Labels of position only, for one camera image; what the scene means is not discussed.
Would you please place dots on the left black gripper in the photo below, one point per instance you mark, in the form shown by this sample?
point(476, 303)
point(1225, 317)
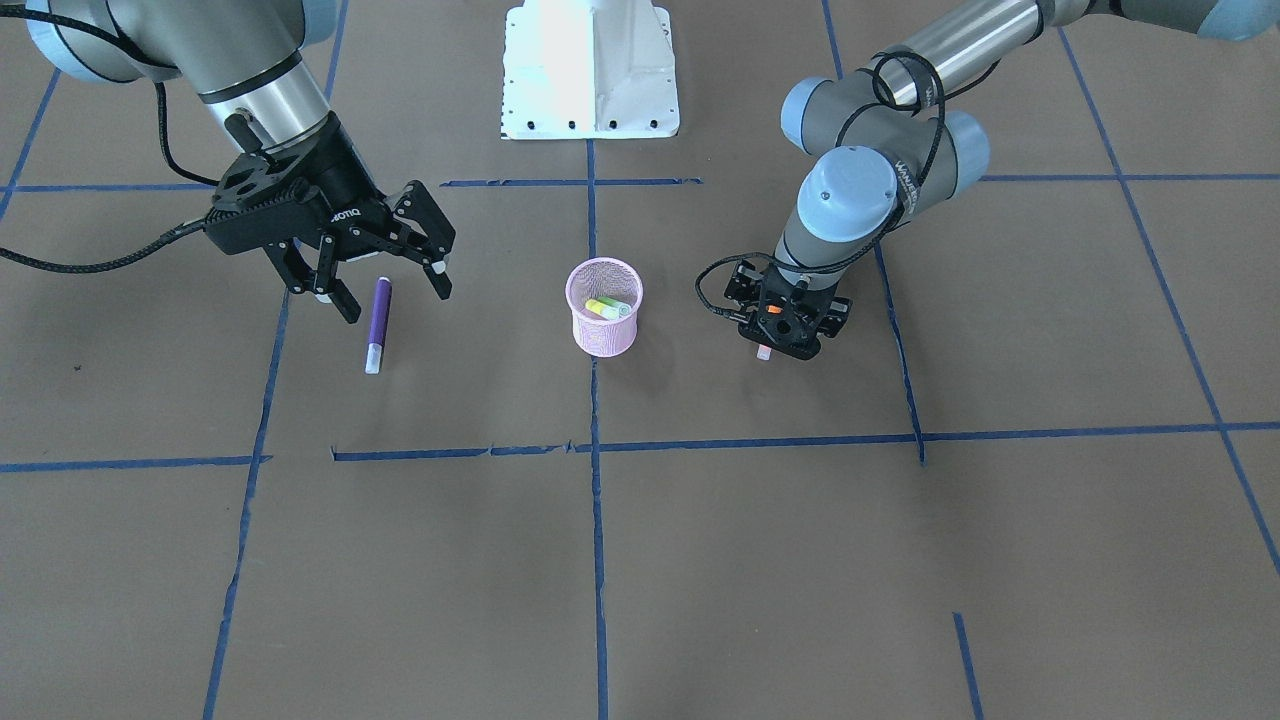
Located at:
point(837, 313)

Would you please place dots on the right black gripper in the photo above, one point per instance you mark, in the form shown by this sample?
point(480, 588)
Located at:
point(349, 183)

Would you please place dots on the orange highlighter pen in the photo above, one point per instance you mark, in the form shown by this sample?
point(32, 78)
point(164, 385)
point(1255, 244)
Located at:
point(768, 321)

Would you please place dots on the purple highlighter pen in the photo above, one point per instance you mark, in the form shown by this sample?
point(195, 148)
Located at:
point(377, 336)

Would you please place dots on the green highlighter pen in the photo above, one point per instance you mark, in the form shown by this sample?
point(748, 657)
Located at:
point(613, 308)

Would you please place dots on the yellow highlighter pen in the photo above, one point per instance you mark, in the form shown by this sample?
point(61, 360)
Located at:
point(594, 308)

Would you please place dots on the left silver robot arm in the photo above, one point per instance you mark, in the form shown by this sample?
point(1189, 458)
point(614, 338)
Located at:
point(886, 148)

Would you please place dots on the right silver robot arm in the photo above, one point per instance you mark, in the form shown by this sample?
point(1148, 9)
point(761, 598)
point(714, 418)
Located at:
point(242, 57)

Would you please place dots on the pink mesh pen holder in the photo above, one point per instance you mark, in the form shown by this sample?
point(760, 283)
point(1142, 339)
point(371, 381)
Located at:
point(604, 295)

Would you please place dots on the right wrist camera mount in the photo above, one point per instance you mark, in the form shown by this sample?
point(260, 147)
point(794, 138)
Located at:
point(262, 200)

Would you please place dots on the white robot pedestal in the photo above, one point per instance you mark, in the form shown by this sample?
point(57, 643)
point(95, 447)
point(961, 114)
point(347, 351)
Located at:
point(581, 70)

